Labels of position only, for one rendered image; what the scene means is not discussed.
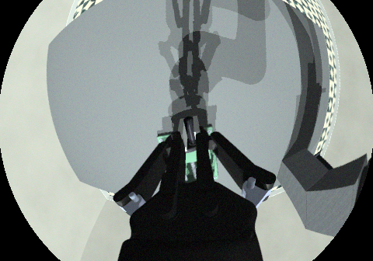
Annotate green bench vise with handwheel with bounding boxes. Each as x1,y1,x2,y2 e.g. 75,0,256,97
157,117,218,183

